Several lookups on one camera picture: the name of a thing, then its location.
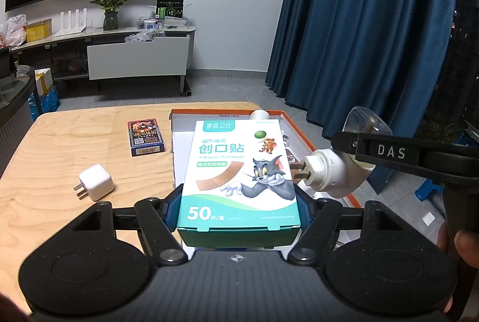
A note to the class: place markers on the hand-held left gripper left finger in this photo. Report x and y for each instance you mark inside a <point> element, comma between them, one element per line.
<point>172,211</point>

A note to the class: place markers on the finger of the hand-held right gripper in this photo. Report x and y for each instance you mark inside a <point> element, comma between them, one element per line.
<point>391,151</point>

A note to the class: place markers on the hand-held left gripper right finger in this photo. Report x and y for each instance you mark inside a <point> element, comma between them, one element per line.
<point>305,211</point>

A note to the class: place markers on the white plug-in mosquito heater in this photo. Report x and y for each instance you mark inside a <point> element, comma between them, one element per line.
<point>333,172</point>

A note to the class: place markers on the green adhesive bandage box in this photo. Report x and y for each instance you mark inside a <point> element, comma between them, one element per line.
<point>232,172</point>

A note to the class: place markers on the white box with orange edges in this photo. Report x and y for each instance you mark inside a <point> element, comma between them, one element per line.
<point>183,127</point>

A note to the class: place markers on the person's right hand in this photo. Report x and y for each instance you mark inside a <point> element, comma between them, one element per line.
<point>466,245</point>

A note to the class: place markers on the white paper scrap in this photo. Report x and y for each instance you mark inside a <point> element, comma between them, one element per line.
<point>428,218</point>

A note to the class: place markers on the playing card box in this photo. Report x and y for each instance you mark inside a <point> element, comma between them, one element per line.
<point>146,137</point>

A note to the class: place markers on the white roll-on bottle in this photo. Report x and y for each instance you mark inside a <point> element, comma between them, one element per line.
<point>260,115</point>

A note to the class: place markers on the blue curtain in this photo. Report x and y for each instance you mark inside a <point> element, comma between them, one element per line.
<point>355,26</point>

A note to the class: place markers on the white TV cabinet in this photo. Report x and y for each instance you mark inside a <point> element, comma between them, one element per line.
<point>138,58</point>

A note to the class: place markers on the crumpled clear plastic wrap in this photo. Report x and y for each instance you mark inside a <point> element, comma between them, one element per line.
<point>144,36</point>

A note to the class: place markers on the cardboard box with yellow tape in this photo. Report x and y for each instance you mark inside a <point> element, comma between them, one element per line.
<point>44,79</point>

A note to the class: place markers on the black glass-top counter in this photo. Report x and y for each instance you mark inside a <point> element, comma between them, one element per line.
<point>15,108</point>

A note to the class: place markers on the black and green box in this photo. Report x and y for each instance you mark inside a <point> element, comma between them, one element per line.
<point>169,7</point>

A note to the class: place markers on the white router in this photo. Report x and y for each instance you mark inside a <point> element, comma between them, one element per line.
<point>75,28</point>

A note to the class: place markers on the white plastic bag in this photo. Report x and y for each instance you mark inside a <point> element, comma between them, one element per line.
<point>13,31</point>

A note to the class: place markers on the white wall charger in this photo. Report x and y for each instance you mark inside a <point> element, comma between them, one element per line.
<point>96,181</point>

